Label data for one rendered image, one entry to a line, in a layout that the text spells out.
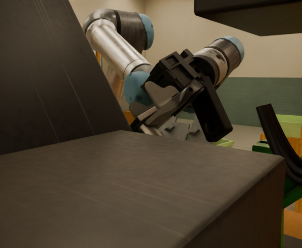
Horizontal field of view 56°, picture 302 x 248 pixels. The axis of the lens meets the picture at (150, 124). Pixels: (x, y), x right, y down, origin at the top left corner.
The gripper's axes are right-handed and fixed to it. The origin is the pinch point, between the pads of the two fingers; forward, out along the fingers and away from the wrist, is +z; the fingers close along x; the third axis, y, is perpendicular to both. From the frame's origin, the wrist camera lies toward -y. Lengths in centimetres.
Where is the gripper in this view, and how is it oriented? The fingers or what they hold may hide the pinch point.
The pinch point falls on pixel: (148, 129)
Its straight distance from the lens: 41.4
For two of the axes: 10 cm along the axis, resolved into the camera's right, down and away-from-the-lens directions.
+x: 4.7, -5.0, -7.2
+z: -5.7, 4.6, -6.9
